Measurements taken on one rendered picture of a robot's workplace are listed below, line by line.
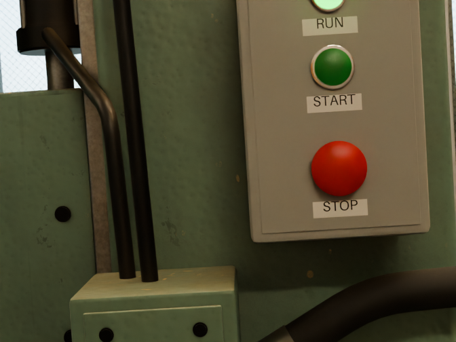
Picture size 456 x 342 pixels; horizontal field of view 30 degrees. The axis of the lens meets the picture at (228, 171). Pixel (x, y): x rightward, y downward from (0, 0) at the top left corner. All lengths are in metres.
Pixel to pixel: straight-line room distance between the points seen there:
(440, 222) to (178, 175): 0.17
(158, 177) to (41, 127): 0.10
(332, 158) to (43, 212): 0.22
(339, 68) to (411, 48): 0.04
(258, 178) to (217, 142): 0.07
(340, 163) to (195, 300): 0.11
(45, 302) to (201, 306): 0.17
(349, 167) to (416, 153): 0.04
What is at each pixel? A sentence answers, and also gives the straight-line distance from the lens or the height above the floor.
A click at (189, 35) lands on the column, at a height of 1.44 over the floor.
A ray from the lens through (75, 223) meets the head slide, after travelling 0.58.
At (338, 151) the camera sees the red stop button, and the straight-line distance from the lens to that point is 0.46.
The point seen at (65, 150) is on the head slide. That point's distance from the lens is 0.58.
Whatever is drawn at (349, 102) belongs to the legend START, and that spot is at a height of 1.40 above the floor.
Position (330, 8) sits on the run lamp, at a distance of 0.47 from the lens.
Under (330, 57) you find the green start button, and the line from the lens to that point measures 0.47.
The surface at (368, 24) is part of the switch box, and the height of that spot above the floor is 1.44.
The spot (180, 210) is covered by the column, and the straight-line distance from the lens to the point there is 0.53.
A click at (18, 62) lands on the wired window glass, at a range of 2.08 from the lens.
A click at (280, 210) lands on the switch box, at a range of 0.47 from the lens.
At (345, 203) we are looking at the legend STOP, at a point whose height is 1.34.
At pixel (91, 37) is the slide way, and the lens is 0.58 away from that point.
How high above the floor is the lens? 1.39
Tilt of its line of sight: 3 degrees down
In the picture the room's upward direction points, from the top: 4 degrees counter-clockwise
